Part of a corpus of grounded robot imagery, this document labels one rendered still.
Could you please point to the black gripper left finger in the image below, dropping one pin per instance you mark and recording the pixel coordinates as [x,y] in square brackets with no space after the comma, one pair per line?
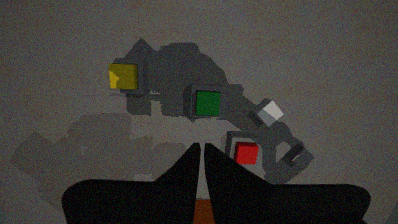
[170,199]

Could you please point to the red button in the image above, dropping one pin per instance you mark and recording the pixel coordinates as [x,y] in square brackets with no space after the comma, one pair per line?
[243,147]

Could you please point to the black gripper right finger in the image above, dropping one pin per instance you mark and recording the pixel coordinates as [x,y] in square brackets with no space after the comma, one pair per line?
[240,197]

